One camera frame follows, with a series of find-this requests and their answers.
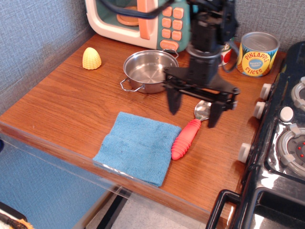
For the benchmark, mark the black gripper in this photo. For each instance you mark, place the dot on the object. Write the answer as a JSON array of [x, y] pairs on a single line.
[[200, 80]]

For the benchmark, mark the pineapple slices can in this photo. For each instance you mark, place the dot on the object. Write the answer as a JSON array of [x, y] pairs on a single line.
[[257, 53]]

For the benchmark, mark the yellow toy corn piece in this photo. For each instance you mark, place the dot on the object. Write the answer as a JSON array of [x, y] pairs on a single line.
[[91, 59]]

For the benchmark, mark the red handled metal spoon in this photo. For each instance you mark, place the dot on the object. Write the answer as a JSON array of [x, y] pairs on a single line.
[[184, 140]]

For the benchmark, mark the black toy stove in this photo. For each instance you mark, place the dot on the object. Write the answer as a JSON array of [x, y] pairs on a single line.
[[273, 184]]

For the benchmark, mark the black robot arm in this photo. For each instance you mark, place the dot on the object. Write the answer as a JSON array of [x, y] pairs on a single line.
[[213, 26]]

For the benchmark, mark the tomato sauce can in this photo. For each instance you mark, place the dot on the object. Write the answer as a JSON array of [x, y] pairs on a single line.
[[226, 53]]

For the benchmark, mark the orange black object at corner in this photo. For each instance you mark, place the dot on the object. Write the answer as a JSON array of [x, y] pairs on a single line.
[[12, 219]]

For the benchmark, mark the small steel pot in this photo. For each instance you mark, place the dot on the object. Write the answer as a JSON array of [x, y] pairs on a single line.
[[144, 70]]

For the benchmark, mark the clear acrylic barrier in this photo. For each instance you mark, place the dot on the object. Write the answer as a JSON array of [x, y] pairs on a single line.
[[53, 188]]

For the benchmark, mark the toy microwave oven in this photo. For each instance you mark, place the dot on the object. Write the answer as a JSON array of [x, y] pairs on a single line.
[[171, 29]]

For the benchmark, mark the blue folded cloth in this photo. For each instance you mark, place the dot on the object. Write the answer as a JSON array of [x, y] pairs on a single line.
[[139, 147]]

